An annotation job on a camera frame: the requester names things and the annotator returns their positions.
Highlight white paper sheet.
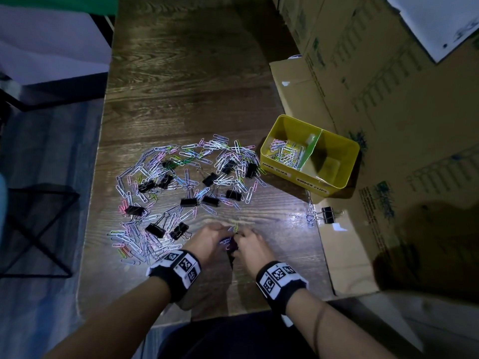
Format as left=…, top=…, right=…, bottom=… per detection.
left=385, top=0, right=479, bottom=63

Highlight person's left hand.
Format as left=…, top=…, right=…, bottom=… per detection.
left=182, top=222, right=235, bottom=268

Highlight person's right forearm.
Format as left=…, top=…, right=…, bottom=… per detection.
left=286, top=287, right=397, bottom=359

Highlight green cloth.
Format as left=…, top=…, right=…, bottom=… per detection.
left=0, top=0, right=120, bottom=16

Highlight white furniture with black base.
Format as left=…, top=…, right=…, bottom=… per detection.
left=0, top=5, right=113, bottom=113

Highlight green divider card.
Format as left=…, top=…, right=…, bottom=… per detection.
left=297, top=130, right=322, bottom=171

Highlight person's right hand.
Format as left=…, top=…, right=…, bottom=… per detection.
left=233, top=226, right=277, bottom=279

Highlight black right wristband with markers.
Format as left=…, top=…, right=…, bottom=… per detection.
left=255, top=260, right=309, bottom=315

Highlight single black binder clip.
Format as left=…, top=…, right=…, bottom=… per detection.
left=321, top=206, right=344, bottom=225

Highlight black metal stool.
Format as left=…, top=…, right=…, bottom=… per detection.
left=0, top=182, right=80, bottom=279

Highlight person's black clothing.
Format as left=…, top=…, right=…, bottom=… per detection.
left=157, top=310, right=319, bottom=359

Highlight black left wristband with markers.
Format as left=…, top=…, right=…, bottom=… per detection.
left=146, top=249, right=202, bottom=303

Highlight person's left forearm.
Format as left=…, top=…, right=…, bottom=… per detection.
left=43, top=276, right=173, bottom=359

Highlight large printed cardboard box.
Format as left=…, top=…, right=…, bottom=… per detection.
left=269, top=0, right=479, bottom=296

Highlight black wristband with markers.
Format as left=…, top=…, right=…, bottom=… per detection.
left=146, top=249, right=202, bottom=303
left=255, top=260, right=309, bottom=315

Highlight group of black binder clips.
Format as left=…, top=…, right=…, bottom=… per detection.
left=125, top=160, right=259, bottom=242

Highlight yellow divided bin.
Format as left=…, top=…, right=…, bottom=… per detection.
left=259, top=114, right=361, bottom=198

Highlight light blue object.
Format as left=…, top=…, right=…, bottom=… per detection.
left=0, top=174, right=8, bottom=243

